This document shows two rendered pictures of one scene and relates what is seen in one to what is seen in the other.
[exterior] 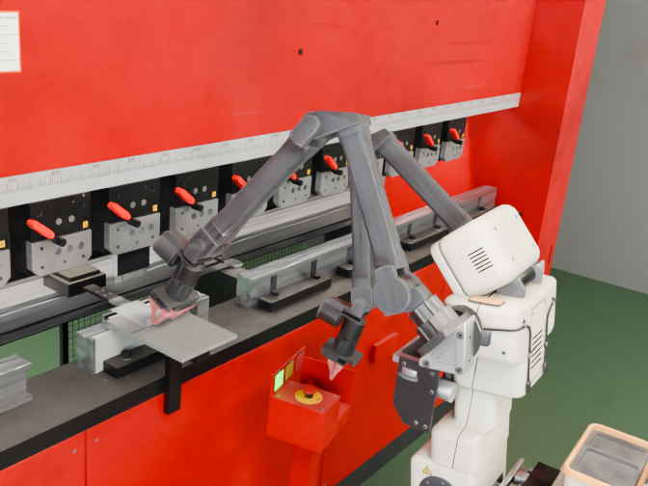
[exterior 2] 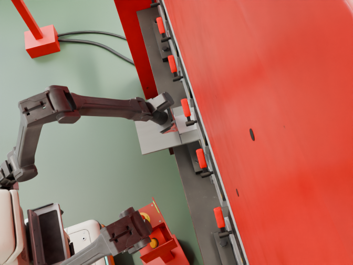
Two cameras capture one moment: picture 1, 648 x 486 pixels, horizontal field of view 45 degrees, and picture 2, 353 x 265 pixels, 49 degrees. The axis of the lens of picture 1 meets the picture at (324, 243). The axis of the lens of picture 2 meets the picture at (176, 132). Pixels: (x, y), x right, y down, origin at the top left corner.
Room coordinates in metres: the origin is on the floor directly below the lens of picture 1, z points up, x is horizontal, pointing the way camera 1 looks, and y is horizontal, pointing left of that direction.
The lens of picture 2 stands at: (2.35, -0.12, 2.43)
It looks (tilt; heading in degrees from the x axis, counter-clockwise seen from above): 62 degrees down; 142
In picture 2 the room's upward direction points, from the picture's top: 13 degrees counter-clockwise
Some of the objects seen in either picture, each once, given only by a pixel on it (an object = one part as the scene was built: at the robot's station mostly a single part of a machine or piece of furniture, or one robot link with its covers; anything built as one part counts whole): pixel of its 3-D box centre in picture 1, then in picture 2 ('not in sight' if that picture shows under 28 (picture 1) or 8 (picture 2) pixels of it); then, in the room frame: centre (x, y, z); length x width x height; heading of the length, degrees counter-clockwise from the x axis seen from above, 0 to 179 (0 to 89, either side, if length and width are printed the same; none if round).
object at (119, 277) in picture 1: (130, 260); not in sight; (1.77, 0.47, 1.13); 0.10 x 0.02 x 0.10; 145
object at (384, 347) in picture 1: (384, 347); not in sight; (2.52, -0.25, 0.58); 0.15 x 0.02 x 0.07; 145
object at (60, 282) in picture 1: (93, 285); not in sight; (1.86, 0.59, 1.01); 0.26 x 0.12 x 0.05; 55
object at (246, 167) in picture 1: (239, 185); (227, 176); (2.08, 0.25, 1.26); 0.15 x 0.09 x 0.17; 145
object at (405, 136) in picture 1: (392, 149); not in sight; (2.73, -0.21, 1.26); 0.15 x 0.09 x 0.17; 145
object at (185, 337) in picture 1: (171, 329); (167, 128); (1.69, 0.34, 1.00); 0.26 x 0.18 x 0.01; 55
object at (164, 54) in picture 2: not in sight; (161, 37); (1.25, 0.76, 0.89); 0.30 x 0.05 x 0.03; 145
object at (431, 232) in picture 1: (424, 237); not in sight; (2.89, -0.39, 0.89); 0.30 x 0.05 x 0.03; 145
